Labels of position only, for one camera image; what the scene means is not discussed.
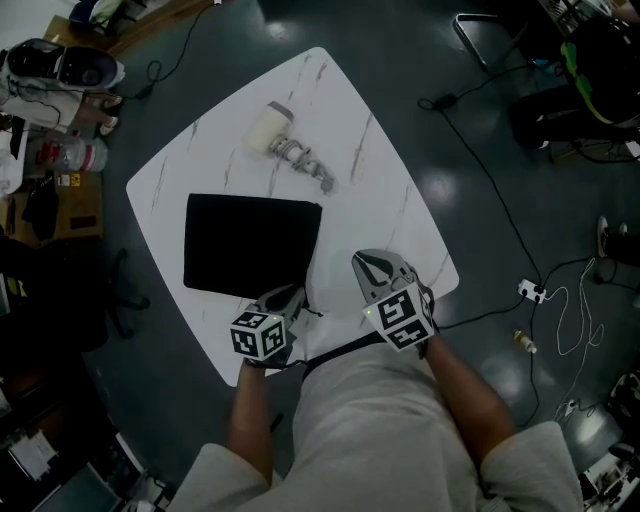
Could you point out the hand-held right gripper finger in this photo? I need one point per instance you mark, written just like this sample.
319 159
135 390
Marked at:
400 267
364 285

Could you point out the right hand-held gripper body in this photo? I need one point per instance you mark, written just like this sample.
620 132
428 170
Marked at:
400 315

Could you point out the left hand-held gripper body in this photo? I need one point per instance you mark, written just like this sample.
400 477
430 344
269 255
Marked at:
257 335

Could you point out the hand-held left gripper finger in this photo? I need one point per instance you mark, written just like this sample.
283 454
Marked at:
298 302
270 301

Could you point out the person's right forearm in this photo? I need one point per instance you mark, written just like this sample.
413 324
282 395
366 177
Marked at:
470 400

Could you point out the person's left forearm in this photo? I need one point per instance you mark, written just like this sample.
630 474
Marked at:
250 420

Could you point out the person's light grey shirt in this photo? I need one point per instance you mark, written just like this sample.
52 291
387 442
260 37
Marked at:
380 440

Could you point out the small amber bottle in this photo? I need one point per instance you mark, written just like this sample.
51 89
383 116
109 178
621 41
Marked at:
525 342

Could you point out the white power strip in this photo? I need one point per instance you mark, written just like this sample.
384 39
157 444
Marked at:
531 291

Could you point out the black office chair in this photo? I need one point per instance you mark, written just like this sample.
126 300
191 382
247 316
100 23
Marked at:
60 300

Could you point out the cardboard box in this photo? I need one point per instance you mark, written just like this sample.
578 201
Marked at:
80 210

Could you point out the clear water jug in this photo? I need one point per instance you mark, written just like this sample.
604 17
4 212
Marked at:
80 154

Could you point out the black garment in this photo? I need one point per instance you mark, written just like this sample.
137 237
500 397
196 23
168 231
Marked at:
40 205

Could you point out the black green backpack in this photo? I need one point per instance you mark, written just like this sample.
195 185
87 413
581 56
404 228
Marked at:
600 65

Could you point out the chrome chair frame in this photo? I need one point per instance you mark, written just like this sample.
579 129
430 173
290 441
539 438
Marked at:
470 45

